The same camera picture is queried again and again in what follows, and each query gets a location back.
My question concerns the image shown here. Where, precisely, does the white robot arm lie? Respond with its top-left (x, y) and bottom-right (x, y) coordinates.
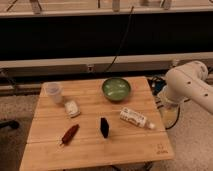
top-left (157, 61), bottom-right (213, 129)

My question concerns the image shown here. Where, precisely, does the clear plastic cup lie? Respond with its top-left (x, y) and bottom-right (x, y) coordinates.
top-left (44, 82), bottom-right (63, 104)

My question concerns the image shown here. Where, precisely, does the black hanging cable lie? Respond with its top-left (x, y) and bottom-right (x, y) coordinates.
top-left (104, 5), bottom-right (135, 73)

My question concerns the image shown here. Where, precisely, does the white plastic bottle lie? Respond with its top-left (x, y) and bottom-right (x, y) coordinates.
top-left (120, 107), bottom-right (155, 130)

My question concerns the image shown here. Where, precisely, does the black eraser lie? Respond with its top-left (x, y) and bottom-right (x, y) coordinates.
top-left (100, 118), bottom-right (109, 138)

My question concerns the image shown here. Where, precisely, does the blue device with cables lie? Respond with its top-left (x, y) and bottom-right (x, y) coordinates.
top-left (148, 76), bottom-right (166, 96)

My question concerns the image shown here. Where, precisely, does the white small container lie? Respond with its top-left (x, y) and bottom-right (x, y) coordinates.
top-left (65, 100), bottom-right (80, 118)

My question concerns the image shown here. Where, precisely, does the green bowl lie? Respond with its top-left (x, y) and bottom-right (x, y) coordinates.
top-left (102, 77), bottom-right (131, 102)

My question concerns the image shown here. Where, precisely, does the black chair base leg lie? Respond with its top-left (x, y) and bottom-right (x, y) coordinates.
top-left (0, 120), bottom-right (19, 129)

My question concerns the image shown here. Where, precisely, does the red brown chili toy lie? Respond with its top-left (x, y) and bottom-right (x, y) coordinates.
top-left (61, 124), bottom-right (79, 145)

